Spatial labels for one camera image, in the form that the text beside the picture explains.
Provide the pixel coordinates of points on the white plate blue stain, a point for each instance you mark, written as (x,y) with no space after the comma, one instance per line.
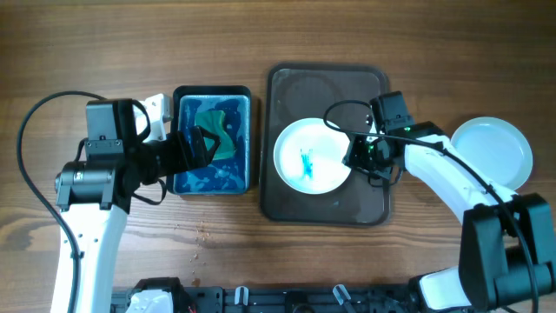
(308,157)

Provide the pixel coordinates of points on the green yellow sponge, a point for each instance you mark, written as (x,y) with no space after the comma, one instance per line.
(213,122)

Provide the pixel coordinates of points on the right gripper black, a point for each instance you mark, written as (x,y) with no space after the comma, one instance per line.
(354,156)

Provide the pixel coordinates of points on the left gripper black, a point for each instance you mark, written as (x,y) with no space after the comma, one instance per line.
(201,156)

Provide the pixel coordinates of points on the brown serving tray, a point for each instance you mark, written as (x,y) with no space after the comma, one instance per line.
(301,90)

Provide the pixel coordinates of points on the black tray with blue water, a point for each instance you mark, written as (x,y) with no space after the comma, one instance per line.
(229,176)

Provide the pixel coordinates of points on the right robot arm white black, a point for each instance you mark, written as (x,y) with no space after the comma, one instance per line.
(507,244)

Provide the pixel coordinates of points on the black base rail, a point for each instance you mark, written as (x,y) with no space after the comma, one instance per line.
(387,298)

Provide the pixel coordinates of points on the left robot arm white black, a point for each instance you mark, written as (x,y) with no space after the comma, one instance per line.
(94,197)

